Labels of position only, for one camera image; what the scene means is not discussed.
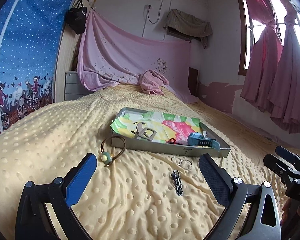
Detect white hair clip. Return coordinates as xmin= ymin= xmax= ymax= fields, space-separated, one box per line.
xmin=202 ymin=131 xmax=208 ymax=139

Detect red beaded bracelet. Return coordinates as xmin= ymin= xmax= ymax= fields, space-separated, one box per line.
xmin=166 ymin=137 xmax=184 ymax=145

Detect person's right hand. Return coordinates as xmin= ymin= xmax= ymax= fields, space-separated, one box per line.
xmin=281 ymin=197 xmax=300 ymax=230

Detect pink right curtain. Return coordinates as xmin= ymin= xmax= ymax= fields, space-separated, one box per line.
xmin=268 ymin=12 xmax=300 ymax=134

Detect pink curtain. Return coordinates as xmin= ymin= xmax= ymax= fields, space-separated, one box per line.
xmin=268 ymin=12 xmax=300 ymax=134
xmin=241 ymin=0 xmax=283 ymax=113

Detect yellow dotted blanket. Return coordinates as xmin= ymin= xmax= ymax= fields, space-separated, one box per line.
xmin=0 ymin=85 xmax=287 ymax=239

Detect grey drawer cabinet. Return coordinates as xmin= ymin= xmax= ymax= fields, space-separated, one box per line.
xmin=64 ymin=71 xmax=93 ymax=101

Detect pink left curtain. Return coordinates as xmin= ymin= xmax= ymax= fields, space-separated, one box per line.
xmin=241 ymin=0 xmax=283 ymax=113

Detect pink crumpled towel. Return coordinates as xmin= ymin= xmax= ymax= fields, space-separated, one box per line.
xmin=139 ymin=69 xmax=169 ymax=95

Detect pink hanging sheet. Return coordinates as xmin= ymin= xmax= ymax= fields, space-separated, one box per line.
xmin=77 ymin=10 xmax=199 ymax=103

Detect wooden wardrobe panel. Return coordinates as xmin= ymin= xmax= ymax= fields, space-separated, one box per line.
xmin=53 ymin=0 xmax=91 ymax=103

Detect blue cartoon wardrobe cover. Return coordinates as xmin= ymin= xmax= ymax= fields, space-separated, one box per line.
xmin=0 ymin=0 xmax=72 ymax=133

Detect olive cloth on shelf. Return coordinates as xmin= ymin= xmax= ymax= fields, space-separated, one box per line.
xmin=163 ymin=9 xmax=213 ymax=49

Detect black hanging bag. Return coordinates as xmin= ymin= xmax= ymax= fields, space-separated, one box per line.
xmin=65 ymin=7 xmax=87 ymax=35

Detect brown cord green bead bracelet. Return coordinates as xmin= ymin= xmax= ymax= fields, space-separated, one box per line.
xmin=100 ymin=135 xmax=127 ymax=168

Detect dark board at wall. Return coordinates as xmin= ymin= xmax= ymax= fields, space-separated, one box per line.
xmin=188 ymin=67 xmax=199 ymax=96

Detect brown window frame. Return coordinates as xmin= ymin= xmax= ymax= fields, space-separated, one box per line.
xmin=238 ymin=0 xmax=254 ymax=76

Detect white power cable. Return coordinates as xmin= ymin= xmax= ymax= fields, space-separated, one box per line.
xmin=141 ymin=0 xmax=165 ymax=38

